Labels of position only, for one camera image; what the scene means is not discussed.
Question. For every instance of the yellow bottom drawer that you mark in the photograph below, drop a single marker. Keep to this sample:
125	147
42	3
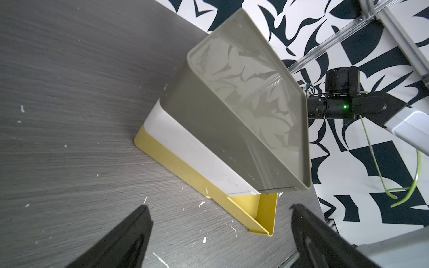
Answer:
256	212

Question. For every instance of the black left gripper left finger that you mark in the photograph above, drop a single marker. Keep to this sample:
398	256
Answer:
122	247

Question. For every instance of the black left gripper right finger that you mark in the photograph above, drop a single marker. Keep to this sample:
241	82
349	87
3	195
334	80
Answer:
319	246

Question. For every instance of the three-drawer storage box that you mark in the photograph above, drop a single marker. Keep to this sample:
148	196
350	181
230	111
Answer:
235	115

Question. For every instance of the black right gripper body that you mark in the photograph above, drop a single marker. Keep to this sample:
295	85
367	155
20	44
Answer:
329	108

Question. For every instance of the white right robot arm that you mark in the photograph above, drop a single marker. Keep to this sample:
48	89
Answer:
410	250

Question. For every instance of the green clothes hanger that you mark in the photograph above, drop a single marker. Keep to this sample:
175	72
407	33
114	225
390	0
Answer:
396	188

